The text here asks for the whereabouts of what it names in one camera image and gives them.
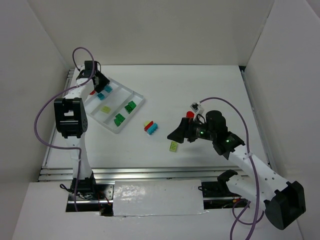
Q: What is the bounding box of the blue lego brick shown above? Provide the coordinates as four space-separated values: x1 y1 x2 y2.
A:
97 93 106 101
104 84 113 93

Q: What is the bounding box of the yellow green lego brick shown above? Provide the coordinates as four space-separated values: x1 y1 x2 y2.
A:
169 141 179 153

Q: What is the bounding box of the pale yellow lego brick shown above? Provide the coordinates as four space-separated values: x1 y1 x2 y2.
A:
100 106 111 114

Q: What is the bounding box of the small dark green lego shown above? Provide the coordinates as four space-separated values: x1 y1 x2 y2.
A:
124 100 137 114

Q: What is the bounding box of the green lego plate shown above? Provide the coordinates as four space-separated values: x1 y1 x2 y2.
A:
115 113 126 122

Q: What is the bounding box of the dark green lego brick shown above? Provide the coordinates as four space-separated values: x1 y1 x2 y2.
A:
113 118 122 127

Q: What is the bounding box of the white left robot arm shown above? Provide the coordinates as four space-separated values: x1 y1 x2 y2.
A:
54 60 110 200

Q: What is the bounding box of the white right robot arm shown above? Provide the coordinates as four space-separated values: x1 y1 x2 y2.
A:
167 110 306 230

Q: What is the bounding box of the red rounded lego block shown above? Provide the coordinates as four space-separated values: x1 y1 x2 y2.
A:
186 111 195 119

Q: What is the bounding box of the yellow red blue lego stack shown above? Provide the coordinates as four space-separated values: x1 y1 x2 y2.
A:
144 121 158 135

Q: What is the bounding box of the white divided sorting tray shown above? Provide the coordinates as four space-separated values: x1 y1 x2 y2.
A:
84 77 145 134

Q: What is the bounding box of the silver foil tape sheet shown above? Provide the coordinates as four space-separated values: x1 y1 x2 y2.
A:
113 179 205 217

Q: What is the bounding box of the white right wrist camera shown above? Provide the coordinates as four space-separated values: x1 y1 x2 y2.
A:
190 102 204 120

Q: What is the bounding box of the aluminium front rail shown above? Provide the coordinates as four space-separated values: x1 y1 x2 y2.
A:
38 166 247 182

